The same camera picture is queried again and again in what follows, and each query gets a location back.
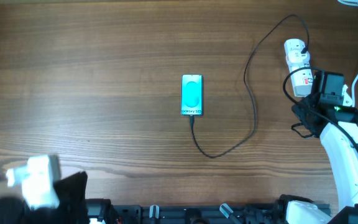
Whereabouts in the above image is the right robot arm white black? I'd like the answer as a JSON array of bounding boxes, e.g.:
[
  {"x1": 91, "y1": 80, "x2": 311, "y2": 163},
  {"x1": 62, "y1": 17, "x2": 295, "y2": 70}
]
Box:
[{"x1": 284, "y1": 68, "x2": 358, "y2": 223}]

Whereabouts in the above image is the black charging cable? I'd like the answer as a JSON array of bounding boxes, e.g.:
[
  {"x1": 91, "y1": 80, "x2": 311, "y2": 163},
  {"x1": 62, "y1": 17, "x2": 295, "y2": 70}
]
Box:
[{"x1": 188, "y1": 14, "x2": 310, "y2": 159}]

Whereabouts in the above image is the white power strip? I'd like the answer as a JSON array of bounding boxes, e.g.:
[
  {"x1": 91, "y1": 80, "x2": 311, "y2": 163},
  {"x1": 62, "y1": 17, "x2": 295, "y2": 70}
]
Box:
[{"x1": 284, "y1": 39, "x2": 313, "y2": 98}]

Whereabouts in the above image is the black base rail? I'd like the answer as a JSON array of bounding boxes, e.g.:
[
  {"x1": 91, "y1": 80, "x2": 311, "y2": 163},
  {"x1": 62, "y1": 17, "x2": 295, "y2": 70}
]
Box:
[{"x1": 85, "y1": 203, "x2": 332, "y2": 224}]

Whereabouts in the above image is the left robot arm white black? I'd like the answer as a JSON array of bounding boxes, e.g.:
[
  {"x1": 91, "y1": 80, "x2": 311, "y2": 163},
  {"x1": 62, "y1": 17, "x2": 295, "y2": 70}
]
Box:
[{"x1": 0, "y1": 172, "x2": 117, "y2": 224}]

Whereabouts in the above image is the blue Galaxy S25 smartphone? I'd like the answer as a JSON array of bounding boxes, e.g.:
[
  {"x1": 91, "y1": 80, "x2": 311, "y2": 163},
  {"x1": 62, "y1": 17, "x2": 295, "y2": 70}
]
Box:
[{"x1": 181, "y1": 74, "x2": 203, "y2": 116}]

